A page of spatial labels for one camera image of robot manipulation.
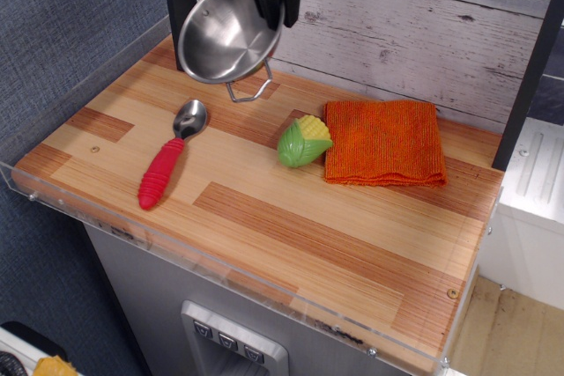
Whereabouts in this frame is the silver dispenser panel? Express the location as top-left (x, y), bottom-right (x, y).
top-left (181, 300), bottom-right (290, 376)

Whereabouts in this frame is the orange folded cloth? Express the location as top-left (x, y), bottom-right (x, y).
top-left (323, 100), bottom-right (448, 188)

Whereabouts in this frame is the right dark vertical post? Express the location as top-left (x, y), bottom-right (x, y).
top-left (492, 0), bottom-right (563, 171)

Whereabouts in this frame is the red handled metal spoon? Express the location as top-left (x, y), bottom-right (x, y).
top-left (137, 100), bottom-right (208, 210)

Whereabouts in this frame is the white toy sink unit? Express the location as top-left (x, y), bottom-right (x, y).
top-left (478, 118), bottom-right (563, 309)

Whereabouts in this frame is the grey toy fridge cabinet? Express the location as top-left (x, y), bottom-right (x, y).
top-left (86, 226), bottom-right (402, 375)

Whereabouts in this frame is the yellow black object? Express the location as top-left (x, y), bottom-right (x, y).
top-left (0, 351), bottom-right (78, 376)

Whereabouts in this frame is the clear acrylic guard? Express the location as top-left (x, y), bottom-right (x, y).
top-left (13, 21), bottom-right (509, 375)

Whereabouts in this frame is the toy corn cob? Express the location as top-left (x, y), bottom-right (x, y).
top-left (277, 115), bottom-right (333, 168)

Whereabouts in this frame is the stainless steel pot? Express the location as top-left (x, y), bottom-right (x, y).
top-left (177, 0), bottom-right (286, 103)

